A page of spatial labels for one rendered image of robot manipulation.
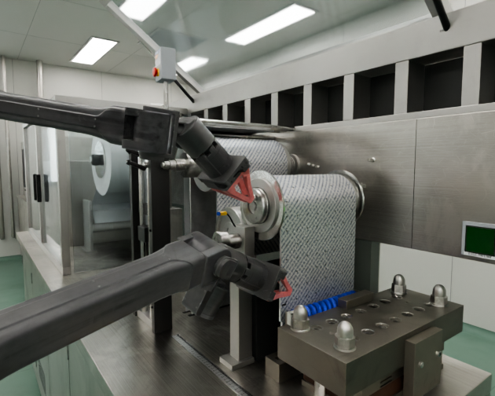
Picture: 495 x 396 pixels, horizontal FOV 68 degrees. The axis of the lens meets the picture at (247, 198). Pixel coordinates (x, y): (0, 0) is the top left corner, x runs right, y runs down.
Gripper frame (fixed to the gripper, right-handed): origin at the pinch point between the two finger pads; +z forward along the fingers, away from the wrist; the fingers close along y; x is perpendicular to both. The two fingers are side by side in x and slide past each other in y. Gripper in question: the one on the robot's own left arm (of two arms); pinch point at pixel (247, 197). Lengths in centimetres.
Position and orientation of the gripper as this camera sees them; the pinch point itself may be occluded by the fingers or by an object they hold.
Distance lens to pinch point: 73.9
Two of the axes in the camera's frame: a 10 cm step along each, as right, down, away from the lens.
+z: 5.6, 6.3, 5.3
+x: 5.7, -7.6, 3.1
